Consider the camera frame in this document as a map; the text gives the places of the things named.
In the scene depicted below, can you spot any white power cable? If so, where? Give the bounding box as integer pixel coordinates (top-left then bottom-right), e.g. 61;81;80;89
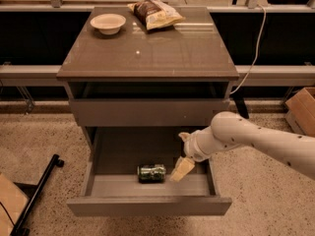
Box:
229;4;268;95

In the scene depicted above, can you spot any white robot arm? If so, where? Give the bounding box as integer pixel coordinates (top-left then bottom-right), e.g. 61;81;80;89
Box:
170;111;315;182

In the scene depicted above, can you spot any metal railing beam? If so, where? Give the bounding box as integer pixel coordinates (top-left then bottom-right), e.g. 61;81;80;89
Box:
0;65;315;87

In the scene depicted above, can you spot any green soda can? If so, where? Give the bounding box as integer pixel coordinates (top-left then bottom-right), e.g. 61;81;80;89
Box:
137;164;166;183

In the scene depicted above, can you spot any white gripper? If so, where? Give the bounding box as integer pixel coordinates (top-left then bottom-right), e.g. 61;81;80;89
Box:
170;127;220;182

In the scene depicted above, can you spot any cardboard piece lower left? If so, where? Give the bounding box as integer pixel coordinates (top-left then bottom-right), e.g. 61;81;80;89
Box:
0;173;29;236

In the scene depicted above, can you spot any closed grey top drawer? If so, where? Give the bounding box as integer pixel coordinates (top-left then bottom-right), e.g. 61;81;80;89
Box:
69;99;229;127

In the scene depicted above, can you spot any open grey middle drawer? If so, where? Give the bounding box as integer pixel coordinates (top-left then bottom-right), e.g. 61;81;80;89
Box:
67;127;231;216

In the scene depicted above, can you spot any cardboard box right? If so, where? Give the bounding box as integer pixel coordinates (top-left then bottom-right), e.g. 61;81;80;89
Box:
285;87;315;137

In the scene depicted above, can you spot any brown yellow chip bag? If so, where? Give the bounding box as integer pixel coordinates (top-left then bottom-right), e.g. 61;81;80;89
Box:
128;0;185;30

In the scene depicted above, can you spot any grey drawer cabinet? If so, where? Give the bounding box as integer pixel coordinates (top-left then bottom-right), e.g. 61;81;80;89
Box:
56;5;240;149

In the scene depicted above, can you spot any black metal stand leg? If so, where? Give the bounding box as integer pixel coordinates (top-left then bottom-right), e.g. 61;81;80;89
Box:
10;154;64;236

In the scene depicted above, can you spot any white paper bowl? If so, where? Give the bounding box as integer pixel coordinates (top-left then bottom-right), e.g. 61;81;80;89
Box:
90;14;126;35

